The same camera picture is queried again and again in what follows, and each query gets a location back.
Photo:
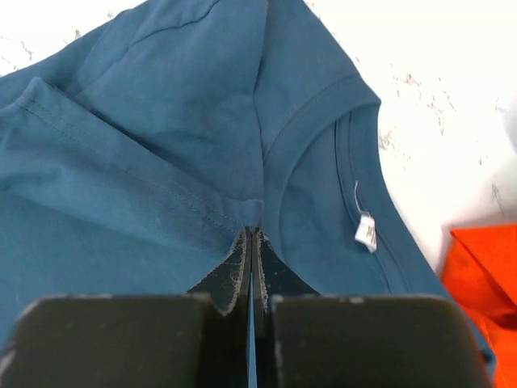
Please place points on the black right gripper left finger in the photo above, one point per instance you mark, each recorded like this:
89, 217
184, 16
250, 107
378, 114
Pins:
196, 339

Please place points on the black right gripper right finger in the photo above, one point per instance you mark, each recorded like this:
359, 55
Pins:
304, 339

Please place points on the blue t shirt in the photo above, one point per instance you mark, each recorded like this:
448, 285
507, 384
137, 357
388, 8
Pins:
132, 159

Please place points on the orange t shirt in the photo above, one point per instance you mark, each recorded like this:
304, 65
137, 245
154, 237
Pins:
480, 274

